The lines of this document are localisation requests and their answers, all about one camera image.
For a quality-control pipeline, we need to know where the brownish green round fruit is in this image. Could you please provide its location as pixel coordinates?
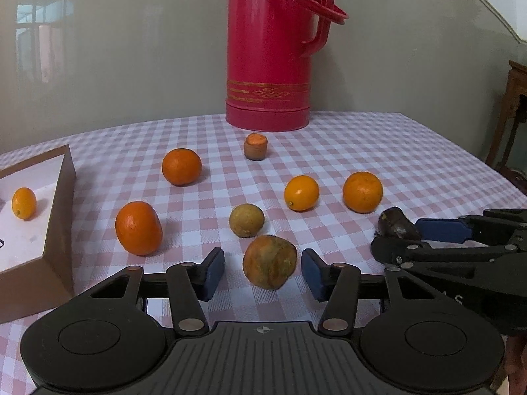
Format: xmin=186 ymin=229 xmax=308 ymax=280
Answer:
xmin=229 ymin=203 xmax=264 ymax=238

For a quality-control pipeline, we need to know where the orange kumquat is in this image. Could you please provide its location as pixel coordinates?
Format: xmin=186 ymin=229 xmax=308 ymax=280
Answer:
xmin=284 ymin=175 xmax=320 ymax=212
xmin=11 ymin=187 xmax=37 ymax=221

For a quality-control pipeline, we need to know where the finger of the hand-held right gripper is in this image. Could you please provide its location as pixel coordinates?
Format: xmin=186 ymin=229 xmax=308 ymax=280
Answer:
xmin=371 ymin=234 xmax=527 ymax=276
xmin=415 ymin=209 xmax=527 ymax=244

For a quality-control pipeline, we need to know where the person's right hand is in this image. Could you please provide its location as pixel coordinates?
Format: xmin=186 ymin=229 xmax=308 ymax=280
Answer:
xmin=505 ymin=334 xmax=527 ymax=395

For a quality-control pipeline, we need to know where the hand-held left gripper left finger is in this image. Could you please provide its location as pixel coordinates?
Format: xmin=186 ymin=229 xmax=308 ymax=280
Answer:
xmin=88 ymin=248 xmax=226 ymax=336

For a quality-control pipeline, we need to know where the orange carrot stub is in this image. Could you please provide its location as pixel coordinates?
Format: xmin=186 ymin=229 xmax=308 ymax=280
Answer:
xmin=244 ymin=133 xmax=269 ymax=161

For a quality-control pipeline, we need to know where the brown cardboard box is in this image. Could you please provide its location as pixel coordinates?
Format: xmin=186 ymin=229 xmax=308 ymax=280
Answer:
xmin=0 ymin=144 xmax=77 ymax=325

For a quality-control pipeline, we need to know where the red thermos jug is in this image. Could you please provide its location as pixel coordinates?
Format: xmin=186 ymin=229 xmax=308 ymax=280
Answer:
xmin=226 ymin=0 xmax=350 ymax=133

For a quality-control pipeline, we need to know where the carved dark wooden furniture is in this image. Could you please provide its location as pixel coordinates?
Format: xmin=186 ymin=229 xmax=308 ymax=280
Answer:
xmin=485 ymin=60 xmax=527 ymax=192

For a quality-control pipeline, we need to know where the orange mandarin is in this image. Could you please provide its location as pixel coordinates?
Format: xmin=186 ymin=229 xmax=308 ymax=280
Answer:
xmin=162 ymin=148 xmax=202 ymax=187
xmin=115 ymin=201 xmax=164 ymax=257
xmin=343 ymin=171 xmax=384 ymax=214

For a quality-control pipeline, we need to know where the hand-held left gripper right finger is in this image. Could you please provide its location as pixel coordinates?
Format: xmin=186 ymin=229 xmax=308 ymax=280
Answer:
xmin=302 ymin=249 xmax=416 ymax=335

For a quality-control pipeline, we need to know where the mottled brown orange fruit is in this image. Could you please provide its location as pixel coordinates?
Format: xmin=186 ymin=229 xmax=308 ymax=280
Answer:
xmin=242 ymin=234 xmax=297 ymax=291

